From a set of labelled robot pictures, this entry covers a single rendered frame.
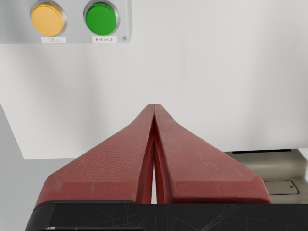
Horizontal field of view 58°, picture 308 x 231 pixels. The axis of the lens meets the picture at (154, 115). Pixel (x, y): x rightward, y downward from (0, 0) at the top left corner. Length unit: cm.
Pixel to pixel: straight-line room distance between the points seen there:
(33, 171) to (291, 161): 165
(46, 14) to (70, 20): 3
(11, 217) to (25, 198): 28
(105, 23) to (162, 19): 14
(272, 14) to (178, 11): 16
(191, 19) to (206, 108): 18
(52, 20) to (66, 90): 20
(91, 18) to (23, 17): 9
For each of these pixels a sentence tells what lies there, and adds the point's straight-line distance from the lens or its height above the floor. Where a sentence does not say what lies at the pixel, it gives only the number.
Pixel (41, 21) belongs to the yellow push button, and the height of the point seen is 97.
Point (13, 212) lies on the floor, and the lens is 248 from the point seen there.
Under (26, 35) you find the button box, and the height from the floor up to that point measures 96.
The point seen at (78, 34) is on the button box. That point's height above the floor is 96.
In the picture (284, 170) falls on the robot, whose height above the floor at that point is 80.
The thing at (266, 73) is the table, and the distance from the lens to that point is 57.
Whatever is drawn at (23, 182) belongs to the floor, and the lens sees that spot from 218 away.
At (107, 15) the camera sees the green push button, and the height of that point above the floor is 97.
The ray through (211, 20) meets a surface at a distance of 50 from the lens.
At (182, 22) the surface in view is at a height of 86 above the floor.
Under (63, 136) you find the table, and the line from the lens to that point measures 64.
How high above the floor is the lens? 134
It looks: 56 degrees down
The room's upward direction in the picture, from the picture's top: 180 degrees counter-clockwise
